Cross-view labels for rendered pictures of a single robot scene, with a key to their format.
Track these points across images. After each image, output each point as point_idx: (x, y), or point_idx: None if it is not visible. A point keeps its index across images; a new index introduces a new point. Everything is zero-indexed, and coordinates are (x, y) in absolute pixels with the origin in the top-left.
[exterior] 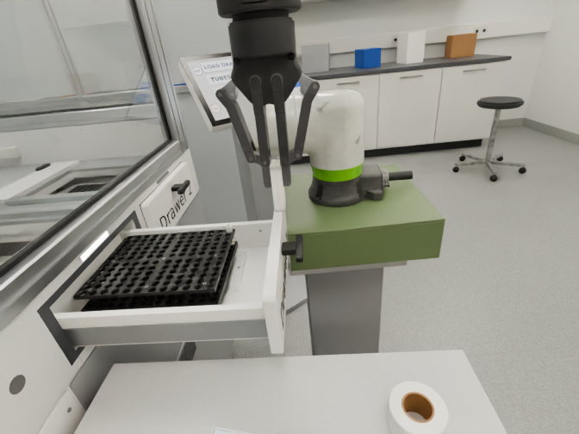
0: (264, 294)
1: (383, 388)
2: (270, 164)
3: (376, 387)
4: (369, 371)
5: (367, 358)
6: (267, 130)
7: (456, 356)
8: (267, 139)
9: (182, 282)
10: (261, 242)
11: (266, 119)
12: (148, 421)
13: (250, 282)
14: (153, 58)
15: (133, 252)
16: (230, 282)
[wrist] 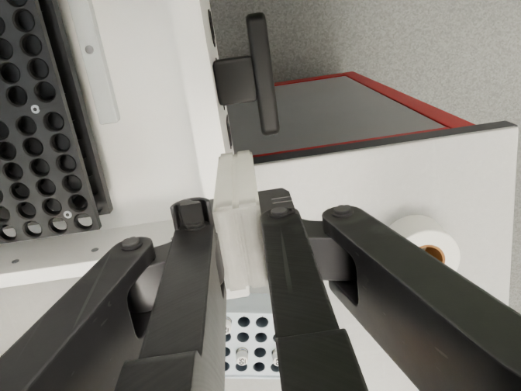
0: (228, 292)
1: (383, 205)
2: (226, 269)
3: (374, 203)
4: (367, 181)
5: (367, 159)
6: (212, 317)
7: (502, 143)
8: (222, 334)
9: (12, 216)
10: None
11: (207, 339)
12: (71, 282)
13: (136, 87)
14: None
15: None
16: (87, 89)
